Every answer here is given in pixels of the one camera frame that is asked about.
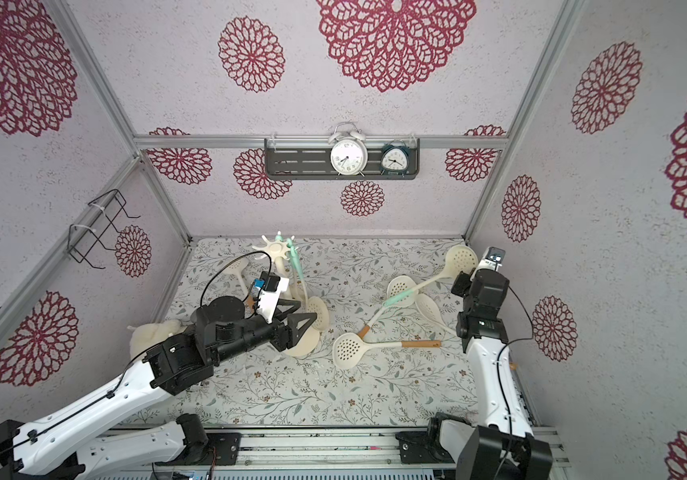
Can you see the lone skimmer orange handle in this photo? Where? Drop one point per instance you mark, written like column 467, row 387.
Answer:
column 236, row 269

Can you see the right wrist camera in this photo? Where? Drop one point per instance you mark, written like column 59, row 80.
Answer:
column 492, row 259

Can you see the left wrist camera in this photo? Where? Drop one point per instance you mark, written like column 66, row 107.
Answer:
column 269, row 289

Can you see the grey wall shelf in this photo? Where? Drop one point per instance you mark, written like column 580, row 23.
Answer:
column 313, row 163

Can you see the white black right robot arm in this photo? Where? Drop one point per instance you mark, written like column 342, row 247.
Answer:
column 493, row 372

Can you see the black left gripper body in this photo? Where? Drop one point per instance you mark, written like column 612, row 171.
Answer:
column 280, row 338

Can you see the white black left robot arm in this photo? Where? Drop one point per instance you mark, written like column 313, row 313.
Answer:
column 73, row 443

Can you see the white alarm clock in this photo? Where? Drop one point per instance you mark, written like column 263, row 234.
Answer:
column 348, row 154

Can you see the cream utensil rack stand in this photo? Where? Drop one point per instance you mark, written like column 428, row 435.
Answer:
column 311, row 338

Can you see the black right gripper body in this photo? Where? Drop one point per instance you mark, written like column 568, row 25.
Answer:
column 460, row 284

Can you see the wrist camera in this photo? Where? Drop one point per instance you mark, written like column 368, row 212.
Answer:
column 269, row 289
column 492, row 259

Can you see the white teddy bear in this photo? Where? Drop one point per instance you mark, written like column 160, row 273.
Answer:
column 147, row 335

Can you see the dark green alarm clock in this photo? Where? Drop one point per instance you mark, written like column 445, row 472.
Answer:
column 394, row 158

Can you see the black wire wall rack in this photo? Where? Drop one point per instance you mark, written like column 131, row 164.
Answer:
column 84, row 238

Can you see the cream skimmer edge-on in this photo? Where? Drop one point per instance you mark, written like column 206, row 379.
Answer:
column 349, row 348

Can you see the metal base rail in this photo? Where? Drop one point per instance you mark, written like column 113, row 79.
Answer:
column 442, row 450

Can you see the cream skimmer behind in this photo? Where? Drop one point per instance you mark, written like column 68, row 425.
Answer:
column 401, row 293

